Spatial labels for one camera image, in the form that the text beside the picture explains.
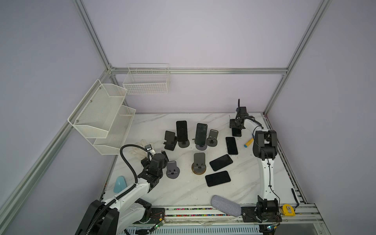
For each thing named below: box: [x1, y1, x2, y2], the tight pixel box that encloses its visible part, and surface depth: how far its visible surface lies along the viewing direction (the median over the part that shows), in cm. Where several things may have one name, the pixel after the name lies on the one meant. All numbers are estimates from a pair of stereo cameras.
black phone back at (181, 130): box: [176, 120, 188, 142], surface depth 97 cm
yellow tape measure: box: [282, 203, 296, 217], surface depth 76 cm
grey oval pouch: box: [210, 194, 242, 217], surface depth 76 cm
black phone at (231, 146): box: [225, 136, 239, 155], surface depth 103 cm
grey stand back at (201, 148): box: [195, 144, 208, 151], surface depth 102 cm
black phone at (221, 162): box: [209, 154, 234, 171], surface depth 95 cm
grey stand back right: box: [206, 128, 219, 147], surface depth 100 cm
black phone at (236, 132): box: [232, 127, 242, 138], surface depth 109 cm
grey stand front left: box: [165, 160, 181, 180], surface depth 86 cm
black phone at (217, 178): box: [205, 170, 232, 187], surface depth 89 cm
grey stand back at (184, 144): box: [178, 139, 190, 148], surface depth 103 cm
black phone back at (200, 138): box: [194, 122, 208, 146], surface depth 95 cm
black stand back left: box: [163, 130, 178, 151], surface depth 98 cm
